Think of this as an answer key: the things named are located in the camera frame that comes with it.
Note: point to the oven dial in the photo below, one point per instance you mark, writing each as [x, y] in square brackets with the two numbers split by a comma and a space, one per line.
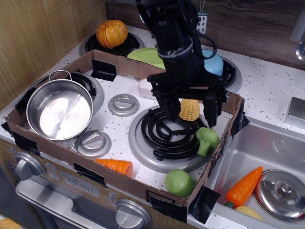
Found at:
[27, 166]
[131, 215]

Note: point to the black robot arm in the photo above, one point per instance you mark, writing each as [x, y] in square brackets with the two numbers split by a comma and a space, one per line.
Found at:
[173, 24]

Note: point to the front right black burner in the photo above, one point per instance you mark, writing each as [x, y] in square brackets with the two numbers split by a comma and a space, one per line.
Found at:
[170, 140]

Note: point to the grey stove knob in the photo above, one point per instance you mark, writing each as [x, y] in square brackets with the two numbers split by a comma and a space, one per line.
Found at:
[93, 144]
[123, 105]

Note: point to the green plastic plate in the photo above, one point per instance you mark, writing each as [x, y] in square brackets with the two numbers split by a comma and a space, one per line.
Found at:
[147, 55]

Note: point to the black burner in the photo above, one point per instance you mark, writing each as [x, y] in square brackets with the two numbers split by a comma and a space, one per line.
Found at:
[231, 72]
[76, 77]
[131, 43]
[170, 140]

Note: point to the left oven dial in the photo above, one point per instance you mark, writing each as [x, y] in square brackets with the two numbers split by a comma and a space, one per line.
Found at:
[27, 166]

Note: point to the orange toy at corner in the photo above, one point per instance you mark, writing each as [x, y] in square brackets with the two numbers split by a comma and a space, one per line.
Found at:
[9, 224]

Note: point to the back left black burner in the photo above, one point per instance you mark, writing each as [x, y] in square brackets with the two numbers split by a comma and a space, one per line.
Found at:
[131, 43]

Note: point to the green toy broccoli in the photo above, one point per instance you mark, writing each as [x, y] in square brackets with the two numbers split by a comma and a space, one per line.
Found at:
[208, 138]

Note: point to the silver sink basin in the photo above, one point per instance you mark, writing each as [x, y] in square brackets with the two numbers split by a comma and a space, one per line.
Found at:
[257, 144]

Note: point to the white toy cheese wedge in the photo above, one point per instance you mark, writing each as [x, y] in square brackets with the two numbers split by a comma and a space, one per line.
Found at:
[145, 89]

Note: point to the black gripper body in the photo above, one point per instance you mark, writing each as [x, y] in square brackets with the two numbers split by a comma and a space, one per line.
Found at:
[190, 80]

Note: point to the yellow toy lemon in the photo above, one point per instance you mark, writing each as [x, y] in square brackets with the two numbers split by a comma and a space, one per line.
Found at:
[249, 211]

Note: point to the right oven dial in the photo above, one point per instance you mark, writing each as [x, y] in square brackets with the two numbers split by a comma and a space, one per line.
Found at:
[131, 215]

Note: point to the yellow toy corn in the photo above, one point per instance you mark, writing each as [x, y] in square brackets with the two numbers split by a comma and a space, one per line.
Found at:
[190, 110]

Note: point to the front left black burner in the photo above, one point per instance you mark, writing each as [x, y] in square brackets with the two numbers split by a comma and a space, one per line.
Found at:
[76, 77]

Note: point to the orange toy pumpkin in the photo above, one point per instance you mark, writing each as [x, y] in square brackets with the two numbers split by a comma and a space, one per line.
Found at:
[111, 33]

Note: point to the green toy pear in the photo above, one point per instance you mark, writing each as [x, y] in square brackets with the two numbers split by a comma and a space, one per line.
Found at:
[179, 183]

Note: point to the cardboard fence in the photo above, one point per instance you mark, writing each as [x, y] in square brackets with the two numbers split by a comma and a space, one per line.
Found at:
[91, 179]

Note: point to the blue plastic bowl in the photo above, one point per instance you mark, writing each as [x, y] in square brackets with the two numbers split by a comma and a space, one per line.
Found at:
[215, 64]

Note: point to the hanging slotted spatula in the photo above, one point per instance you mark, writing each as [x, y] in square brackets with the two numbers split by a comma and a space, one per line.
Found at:
[202, 17]

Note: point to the back right black burner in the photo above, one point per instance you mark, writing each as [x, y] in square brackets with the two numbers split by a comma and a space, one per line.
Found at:
[231, 72]

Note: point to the silver faucet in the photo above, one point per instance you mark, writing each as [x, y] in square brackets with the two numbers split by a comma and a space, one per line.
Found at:
[296, 34]

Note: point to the grey front stove knob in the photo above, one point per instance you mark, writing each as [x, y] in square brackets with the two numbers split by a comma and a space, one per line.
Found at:
[93, 144]

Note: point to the steel pot lid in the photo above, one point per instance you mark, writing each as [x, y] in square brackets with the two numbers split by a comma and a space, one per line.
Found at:
[281, 195]

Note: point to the oven door handle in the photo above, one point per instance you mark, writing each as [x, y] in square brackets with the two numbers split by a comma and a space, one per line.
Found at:
[63, 209]

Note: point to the steel pot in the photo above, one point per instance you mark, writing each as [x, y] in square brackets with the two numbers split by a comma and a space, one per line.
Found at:
[60, 109]

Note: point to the orange toy carrot half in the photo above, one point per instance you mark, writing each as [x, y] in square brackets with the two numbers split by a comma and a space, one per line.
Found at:
[120, 166]

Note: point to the grey centre stove knob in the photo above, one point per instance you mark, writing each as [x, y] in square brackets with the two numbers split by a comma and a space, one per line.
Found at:
[123, 105]

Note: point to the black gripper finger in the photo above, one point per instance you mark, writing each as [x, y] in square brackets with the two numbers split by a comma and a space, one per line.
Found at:
[170, 105]
[212, 109]

